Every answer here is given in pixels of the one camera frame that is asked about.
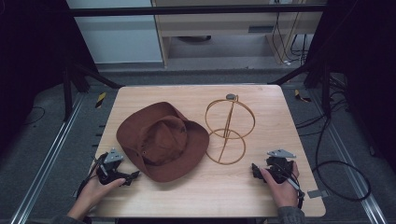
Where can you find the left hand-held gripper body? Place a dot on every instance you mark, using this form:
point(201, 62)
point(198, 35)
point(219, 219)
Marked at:
point(107, 169)

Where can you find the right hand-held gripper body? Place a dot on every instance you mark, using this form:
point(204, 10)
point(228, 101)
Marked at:
point(280, 165)

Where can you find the brown felt cowboy hat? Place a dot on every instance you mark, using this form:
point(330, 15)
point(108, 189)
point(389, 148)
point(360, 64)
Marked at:
point(162, 140)

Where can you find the person's left hand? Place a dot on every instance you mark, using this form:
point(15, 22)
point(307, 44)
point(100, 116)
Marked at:
point(93, 193)

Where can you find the person's right hand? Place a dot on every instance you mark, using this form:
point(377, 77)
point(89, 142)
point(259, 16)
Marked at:
point(285, 194)

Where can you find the yellow black tape strip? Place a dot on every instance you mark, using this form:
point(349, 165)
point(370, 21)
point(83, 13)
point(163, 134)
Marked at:
point(100, 100)
point(301, 97)

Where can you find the black metal stand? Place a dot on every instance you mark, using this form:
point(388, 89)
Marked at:
point(67, 93)
point(326, 90)

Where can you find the white cabinet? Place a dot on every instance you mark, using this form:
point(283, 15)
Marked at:
point(118, 37)

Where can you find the black curtain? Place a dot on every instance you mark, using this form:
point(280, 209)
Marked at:
point(28, 56)
point(367, 62)

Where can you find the grey metal bracket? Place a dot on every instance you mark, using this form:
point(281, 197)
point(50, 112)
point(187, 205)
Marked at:
point(317, 193)

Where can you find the aluminium floor rail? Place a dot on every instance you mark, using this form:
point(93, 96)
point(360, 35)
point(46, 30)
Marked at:
point(351, 168)
point(46, 165)

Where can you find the black horizontal frame bar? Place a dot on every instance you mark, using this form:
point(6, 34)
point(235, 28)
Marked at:
point(193, 10)

